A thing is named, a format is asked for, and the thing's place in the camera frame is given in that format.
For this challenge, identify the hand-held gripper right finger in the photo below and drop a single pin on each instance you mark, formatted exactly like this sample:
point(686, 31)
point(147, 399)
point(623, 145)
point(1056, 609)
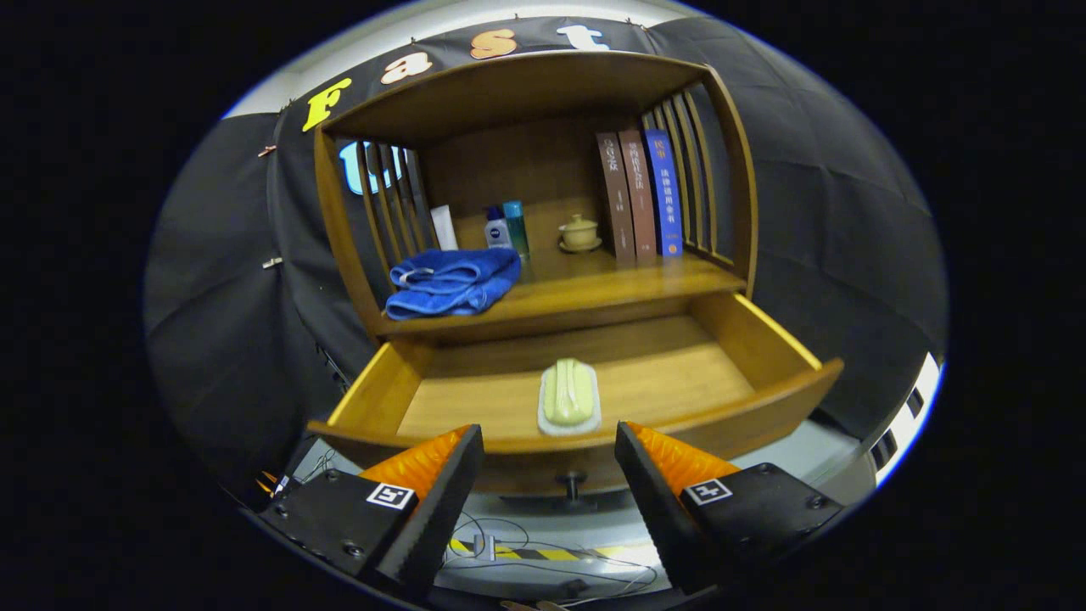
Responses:
point(666, 518)

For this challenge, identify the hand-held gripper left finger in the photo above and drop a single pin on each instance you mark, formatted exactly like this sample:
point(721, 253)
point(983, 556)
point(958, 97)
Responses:
point(437, 518)

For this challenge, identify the wooden drawer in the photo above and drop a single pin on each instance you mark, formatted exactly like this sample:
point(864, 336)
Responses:
point(662, 373)

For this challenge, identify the green scrub brush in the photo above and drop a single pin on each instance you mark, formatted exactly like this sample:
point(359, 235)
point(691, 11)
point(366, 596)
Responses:
point(568, 395)

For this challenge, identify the wooden countertop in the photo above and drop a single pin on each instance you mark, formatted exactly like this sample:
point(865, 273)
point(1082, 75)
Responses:
point(594, 284)

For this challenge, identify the wooden cabinet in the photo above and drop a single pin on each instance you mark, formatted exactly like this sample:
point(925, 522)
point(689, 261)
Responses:
point(526, 161)

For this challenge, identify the yellow black floor tape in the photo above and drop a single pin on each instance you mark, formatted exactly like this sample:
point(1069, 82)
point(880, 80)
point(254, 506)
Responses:
point(543, 553)

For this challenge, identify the orange clamp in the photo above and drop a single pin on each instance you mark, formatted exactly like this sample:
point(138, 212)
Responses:
point(270, 484)

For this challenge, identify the blue towel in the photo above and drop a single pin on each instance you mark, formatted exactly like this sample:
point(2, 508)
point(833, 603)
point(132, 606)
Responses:
point(458, 284)

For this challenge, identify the white slotted panel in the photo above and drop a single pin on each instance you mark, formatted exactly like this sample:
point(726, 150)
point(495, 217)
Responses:
point(920, 407)

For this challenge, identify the white tube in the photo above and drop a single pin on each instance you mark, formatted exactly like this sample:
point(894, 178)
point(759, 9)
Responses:
point(444, 229)

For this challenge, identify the white bottle with blue cap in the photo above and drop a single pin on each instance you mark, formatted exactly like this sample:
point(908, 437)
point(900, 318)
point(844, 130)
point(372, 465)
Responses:
point(498, 233)

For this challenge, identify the beige lidded teacup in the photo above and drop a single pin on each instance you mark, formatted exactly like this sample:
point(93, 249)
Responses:
point(579, 234)

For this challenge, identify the teal bottle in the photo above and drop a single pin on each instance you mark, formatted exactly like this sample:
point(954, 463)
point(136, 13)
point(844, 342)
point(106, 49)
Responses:
point(515, 225)

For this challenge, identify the dark brown book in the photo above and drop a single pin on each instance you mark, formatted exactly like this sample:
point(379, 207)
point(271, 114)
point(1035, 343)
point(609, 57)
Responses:
point(618, 199)

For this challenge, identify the reddish brown book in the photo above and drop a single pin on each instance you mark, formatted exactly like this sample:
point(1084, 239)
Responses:
point(638, 195)

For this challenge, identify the blue book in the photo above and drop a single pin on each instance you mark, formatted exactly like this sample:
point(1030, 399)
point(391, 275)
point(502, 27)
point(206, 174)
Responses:
point(663, 191)

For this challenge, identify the black backdrop cloth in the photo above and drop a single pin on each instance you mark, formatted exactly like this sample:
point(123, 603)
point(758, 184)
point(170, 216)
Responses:
point(848, 212)

